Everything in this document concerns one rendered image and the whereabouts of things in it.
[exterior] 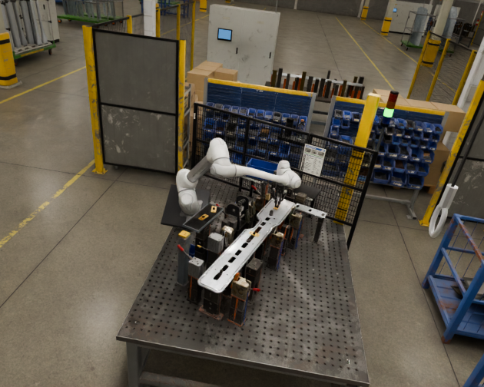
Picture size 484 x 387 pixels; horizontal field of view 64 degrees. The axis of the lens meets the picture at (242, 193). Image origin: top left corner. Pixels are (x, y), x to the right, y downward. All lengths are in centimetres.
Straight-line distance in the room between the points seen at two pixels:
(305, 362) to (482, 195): 398
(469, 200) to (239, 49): 619
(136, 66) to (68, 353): 337
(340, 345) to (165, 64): 378
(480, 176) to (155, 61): 439
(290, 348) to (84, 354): 171
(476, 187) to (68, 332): 504
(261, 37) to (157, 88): 490
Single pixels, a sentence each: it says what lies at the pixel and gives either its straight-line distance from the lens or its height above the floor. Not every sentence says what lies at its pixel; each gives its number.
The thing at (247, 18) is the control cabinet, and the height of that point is 182.
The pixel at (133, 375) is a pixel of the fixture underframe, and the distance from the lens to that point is 310.
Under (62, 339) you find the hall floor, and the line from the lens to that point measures 374.
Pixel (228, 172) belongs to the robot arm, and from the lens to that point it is 295.
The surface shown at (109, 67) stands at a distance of 545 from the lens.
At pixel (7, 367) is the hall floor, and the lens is 369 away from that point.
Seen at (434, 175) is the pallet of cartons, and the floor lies 32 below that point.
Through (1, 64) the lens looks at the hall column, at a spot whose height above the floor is 51.
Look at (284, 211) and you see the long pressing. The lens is 343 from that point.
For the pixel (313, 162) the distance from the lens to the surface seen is 376.
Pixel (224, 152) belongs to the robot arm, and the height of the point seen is 157.
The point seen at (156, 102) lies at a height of 118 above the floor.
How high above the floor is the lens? 280
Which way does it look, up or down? 30 degrees down
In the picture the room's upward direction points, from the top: 7 degrees clockwise
